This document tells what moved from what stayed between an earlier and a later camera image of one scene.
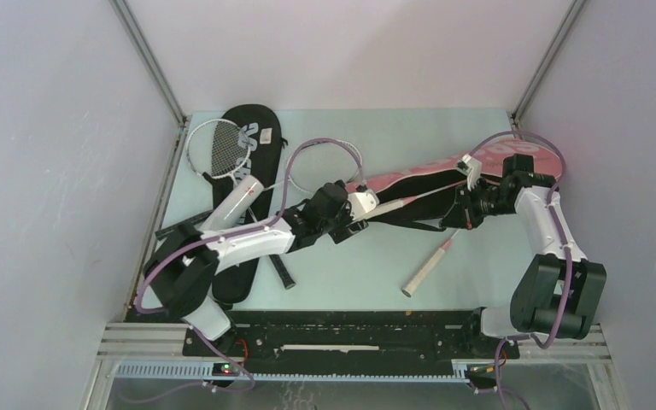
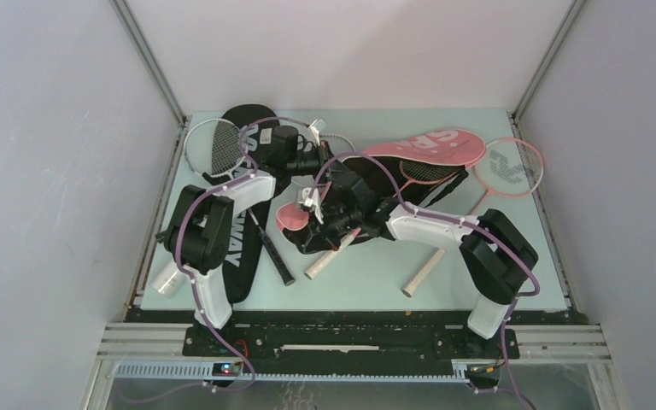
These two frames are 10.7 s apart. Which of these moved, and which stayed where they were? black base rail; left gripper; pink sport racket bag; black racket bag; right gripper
Moved: right gripper; left gripper; pink sport racket bag
Stayed: black base rail; black racket bag
